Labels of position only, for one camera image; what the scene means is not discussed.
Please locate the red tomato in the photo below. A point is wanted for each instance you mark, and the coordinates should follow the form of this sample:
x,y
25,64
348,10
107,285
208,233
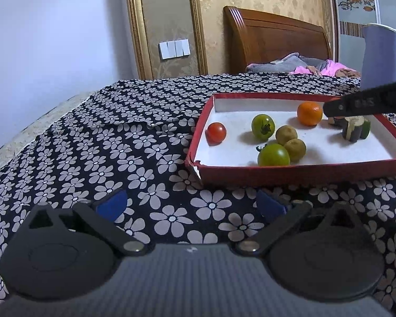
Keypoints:
x,y
216,132

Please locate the yellow-brown round fruit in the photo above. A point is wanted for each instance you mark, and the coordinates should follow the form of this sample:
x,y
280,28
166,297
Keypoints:
x,y
296,150
286,134

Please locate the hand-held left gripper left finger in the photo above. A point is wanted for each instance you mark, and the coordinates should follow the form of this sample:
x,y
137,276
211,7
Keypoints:
x,y
112,204

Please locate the grey cloth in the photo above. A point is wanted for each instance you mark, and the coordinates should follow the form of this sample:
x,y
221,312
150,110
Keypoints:
x,y
277,64

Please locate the gold wall frame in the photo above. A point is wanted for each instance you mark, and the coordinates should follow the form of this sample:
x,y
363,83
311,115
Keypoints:
x,y
137,23

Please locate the orange mandarin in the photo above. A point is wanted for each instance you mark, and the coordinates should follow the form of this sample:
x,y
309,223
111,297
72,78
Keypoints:
x,y
309,113

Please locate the green tomato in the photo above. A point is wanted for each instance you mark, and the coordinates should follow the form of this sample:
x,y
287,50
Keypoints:
x,y
263,126
273,155

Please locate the beige patterned bed sheet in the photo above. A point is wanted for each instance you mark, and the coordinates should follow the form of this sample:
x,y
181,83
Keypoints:
x,y
36,128

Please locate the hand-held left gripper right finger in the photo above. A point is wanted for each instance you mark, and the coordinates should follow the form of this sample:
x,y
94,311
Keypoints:
x,y
271,204

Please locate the wooden headboard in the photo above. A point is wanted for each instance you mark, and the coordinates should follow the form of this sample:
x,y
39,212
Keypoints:
x,y
274,39

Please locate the black floral blanket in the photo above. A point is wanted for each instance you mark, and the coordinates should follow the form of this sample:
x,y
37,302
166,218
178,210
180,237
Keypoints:
x,y
118,152

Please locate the floral wardrobe door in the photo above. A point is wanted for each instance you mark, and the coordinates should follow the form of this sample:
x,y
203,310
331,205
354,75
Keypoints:
x,y
356,3

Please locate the striped cucumber piece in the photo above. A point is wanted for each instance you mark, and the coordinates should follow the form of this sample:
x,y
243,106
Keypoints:
x,y
352,130

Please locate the brown patterned cloth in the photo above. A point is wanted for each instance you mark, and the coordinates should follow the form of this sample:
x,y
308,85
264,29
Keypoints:
x,y
348,72

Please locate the white light switch panel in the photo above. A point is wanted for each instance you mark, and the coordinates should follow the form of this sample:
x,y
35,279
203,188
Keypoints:
x,y
174,49

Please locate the red cardboard box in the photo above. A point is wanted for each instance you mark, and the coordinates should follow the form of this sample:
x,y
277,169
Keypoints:
x,y
237,152

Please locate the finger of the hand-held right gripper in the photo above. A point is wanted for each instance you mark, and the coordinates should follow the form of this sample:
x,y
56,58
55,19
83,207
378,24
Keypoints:
x,y
366,102

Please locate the blue-grey plastic chair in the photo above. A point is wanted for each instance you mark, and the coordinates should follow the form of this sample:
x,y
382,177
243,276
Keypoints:
x,y
379,59

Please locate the pink cloth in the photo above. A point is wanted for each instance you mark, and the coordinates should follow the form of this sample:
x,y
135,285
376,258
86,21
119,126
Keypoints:
x,y
330,67

